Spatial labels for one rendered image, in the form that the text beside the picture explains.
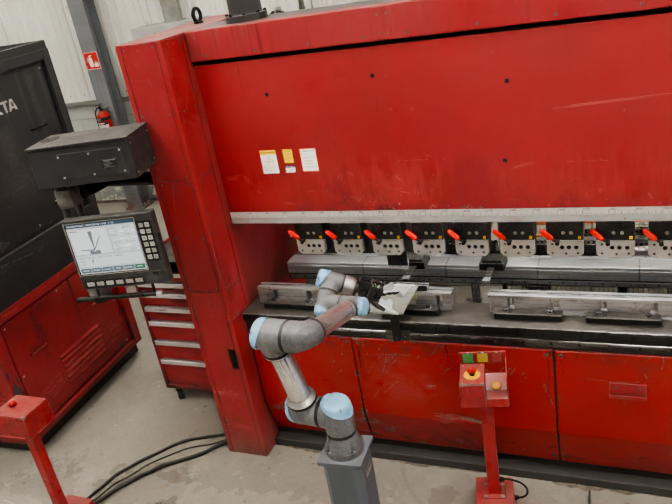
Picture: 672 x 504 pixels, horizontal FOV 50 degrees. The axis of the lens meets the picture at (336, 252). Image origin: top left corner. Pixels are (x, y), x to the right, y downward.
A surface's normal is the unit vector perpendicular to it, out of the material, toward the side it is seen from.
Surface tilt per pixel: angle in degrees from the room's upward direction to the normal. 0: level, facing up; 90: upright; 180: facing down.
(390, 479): 0
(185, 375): 90
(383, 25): 90
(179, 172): 90
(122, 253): 90
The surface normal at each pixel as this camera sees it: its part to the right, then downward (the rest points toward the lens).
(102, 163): -0.13, 0.42
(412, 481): -0.17, -0.90
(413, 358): -0.37, 0.44
